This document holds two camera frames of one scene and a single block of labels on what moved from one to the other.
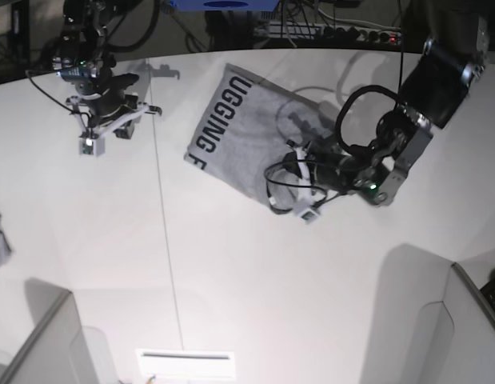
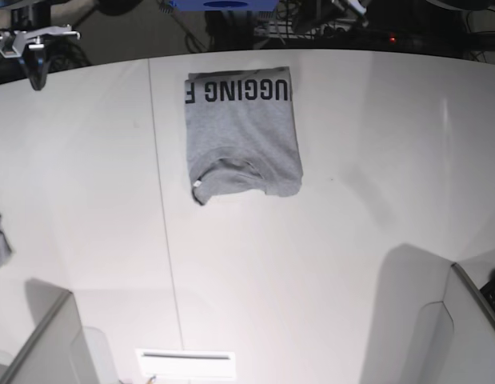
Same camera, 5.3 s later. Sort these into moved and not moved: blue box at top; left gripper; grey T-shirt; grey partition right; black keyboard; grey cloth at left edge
Moved: grey T-shirt; left gripper
Not moved: grey cloth at left edge; blue box at top; grey partition right; black keyboard
